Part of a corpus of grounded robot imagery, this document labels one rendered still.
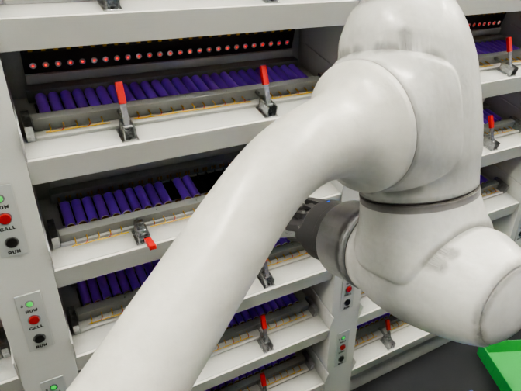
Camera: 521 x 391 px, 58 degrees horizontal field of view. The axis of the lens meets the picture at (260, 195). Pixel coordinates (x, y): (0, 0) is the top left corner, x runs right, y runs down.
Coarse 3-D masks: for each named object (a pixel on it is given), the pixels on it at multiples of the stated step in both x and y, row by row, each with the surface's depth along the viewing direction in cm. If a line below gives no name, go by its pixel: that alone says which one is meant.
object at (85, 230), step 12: (168, 204) 91; (180, 204) 92; (192, 204) 92; (120, 216) 87; (132, 216) 88; (144, 216) 88; (156, 216) 90; (72, 228) 84; (84, 228) 84; (96, 228) 85; (108, 228) 86; (60, 240) 83
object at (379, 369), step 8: (424, 344) 159; (432, 344) 162; (440, 344) 165; (408, 352) 156; (416, 352) 159; (424, 352) 161; (392, 360) 153; (400, 360) 155; (408, 360) 158; (376, 368) 150; (384, 368) 152; (392, 368) 155; (352, 376) 147; (360, 376) 147; (368, 376) 150; (376, 376) 152; (352, 384) 147; (360, 384) 149
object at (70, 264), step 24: (120, 168) 96; (144, 168) 98; (336, 192) 105; (48, 216) 88; (48, 240) 84; (96, 240) 85; (120, 240) 86; (168, 240) 87; (72, 264) 81; (96, 264) 82; (120, 264) 85
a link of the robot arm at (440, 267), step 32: (480, 192) 39; (384, 224) 39; (416, 224) 37; (448, 224) 37; (480, 224) 38; (352, 256) 45; (384, 256) 40; (416, 256) 37; (448, 256) 36; (480, 256) 35; (512, 256) 35; (384, 288) 41; (416, 288) 37; (448, 288) 35; (480, 288) 34; (512, 288) 34; (416, 320) 39; (448, 320) 36; (480, 320) 34; (512, 320) 35
